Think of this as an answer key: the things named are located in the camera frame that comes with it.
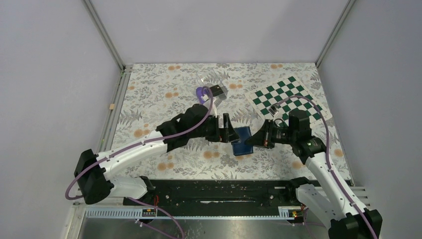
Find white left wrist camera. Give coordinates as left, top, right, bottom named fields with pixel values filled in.
left=210, top=98, right=221, bottom=116

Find purple plastic handle tool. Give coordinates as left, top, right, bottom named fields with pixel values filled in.
left=196, top=87, right=208, bottom=104

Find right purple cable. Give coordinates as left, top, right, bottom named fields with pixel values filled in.
left=275, top=95, right=379, bottom=239

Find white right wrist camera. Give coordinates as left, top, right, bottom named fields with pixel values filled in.
left=268, top=105, right=279, bottom=117

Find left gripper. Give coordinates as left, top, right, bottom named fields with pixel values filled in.
left=190, top=114, right=239, bottom=143

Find purple cable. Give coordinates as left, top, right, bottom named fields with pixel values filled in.
left=64, top=86, right=215, bottom=239
left=275, top=95, right=379, bottom=239

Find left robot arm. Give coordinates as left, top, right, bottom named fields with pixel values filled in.
left=65, top=104, right=240, bottom=205

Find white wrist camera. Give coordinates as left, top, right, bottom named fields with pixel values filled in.
left=210, top=98, right=221, bottom=116
left=268, top=105, right=279, bottom=117

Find floral patterned table mat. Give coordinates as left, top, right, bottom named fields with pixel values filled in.
left=104, top=62, right=352, bottom=181

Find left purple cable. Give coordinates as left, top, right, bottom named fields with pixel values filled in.
left=64, top=86, right=215, bottom=239

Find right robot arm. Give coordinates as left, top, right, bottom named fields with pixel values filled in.
left=245, top=110, right=383, bottom=239

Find navy blue card holder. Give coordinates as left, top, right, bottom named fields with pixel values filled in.
left=231, top=126, right=254, bottom=156

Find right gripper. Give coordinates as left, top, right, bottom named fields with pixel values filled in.
left=245, top=119, right=296, bottom=149

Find green white checkerboard mat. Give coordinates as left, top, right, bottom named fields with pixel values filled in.
left=245, top=76, right=332, bottom=127

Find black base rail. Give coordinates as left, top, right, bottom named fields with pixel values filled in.
left=140, top=179, right=300, bottom=219

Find clear plastic card box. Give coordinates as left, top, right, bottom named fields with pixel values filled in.
left=196, top=70, right=228, bottom=107

